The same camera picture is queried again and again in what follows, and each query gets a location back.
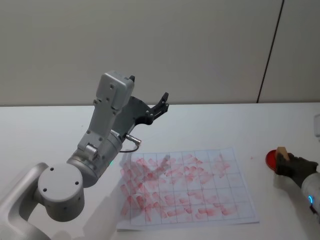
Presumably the white gridded paper with red stamps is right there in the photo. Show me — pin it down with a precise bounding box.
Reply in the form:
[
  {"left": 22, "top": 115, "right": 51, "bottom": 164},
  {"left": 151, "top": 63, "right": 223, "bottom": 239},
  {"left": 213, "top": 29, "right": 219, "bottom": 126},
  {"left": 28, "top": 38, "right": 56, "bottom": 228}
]
[{"left": 116, "top": 146, "right": 261, "bottom": 232}]

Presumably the round red ink pad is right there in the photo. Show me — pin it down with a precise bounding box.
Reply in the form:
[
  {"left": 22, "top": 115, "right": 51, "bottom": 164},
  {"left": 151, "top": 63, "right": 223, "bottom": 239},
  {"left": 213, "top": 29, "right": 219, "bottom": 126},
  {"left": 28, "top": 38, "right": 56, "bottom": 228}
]
[{"left": 265, "top": 149, "right": 282, "bottom": 172}]

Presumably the thin cable with silver plug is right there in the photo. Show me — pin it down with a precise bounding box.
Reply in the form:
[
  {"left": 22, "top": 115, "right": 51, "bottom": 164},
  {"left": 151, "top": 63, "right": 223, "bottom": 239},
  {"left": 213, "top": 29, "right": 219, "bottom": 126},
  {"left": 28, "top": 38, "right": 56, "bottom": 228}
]
[{"left": 119, "top": 134, "right": 143, "bottom": 153}]

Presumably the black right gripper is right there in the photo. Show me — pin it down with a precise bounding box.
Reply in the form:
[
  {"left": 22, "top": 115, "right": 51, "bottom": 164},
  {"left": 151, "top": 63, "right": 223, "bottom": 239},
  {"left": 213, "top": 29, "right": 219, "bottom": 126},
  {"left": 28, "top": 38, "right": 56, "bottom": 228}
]
[{"left": 274, "top": 152, "right": 320, "bottom": 189}]

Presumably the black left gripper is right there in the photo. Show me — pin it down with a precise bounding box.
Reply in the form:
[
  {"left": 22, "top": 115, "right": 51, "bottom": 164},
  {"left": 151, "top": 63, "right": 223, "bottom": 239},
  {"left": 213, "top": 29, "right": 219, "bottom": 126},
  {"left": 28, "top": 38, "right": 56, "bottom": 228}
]
[{"left": 111, "top": 74, "right": 170, "bottom": 139}]

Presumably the wooden stamp block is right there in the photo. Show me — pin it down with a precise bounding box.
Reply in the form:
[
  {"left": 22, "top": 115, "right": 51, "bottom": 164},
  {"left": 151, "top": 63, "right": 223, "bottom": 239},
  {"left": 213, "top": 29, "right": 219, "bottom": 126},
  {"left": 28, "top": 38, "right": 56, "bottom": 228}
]
[{"left": 275, "top": 146, "right": 290, "bottom": 162}]

